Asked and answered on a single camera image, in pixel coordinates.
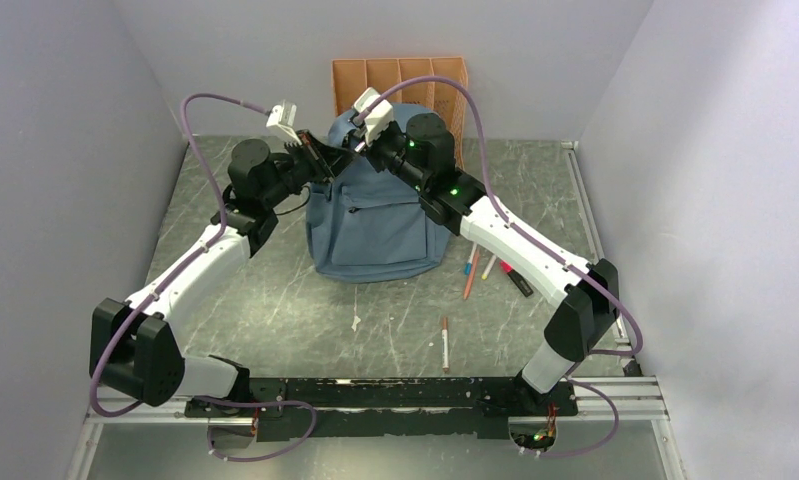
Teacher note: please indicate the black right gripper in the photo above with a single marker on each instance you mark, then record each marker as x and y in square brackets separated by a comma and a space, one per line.
[370, 152]

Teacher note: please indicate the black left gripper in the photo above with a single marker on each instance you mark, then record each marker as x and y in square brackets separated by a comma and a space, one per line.
[323, 159]

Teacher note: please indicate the blue student backpack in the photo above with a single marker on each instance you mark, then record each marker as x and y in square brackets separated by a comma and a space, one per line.
[367, 226]

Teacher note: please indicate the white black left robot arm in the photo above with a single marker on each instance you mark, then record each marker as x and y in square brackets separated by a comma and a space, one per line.
[135, 347]

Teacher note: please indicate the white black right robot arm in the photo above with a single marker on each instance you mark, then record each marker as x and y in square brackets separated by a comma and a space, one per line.
[582, 292]

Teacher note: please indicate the orange plastic file organizer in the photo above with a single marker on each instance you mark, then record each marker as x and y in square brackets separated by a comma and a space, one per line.
[350, 77]

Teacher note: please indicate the orange pencil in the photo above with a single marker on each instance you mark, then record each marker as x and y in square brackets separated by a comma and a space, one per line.
[470, 279]

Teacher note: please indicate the blue white pen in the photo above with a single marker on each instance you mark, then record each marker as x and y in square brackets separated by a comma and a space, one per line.
[471, 259]

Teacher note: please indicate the yellow white marker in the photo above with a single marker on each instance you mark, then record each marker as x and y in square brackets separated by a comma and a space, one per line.
[489, 267]

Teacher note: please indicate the pink black highlighter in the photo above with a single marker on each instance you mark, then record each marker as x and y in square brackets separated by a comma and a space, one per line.
[517, 279]

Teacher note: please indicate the brown white marker pen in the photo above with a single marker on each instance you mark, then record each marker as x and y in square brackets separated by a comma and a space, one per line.
[445, 345]

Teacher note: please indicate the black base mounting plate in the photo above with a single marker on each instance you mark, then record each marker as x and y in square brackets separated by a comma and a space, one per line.
[335, 408]

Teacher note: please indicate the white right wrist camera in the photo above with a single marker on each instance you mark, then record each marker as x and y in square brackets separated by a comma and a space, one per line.
[372, 116]

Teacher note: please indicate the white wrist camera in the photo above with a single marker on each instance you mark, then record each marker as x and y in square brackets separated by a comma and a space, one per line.
[280, 122]
[372, 116]

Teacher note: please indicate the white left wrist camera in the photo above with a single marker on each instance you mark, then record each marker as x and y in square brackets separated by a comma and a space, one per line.
[280, 122]

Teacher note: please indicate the aluminium frame rail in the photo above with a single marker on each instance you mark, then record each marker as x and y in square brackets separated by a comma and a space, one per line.
[630, 398]

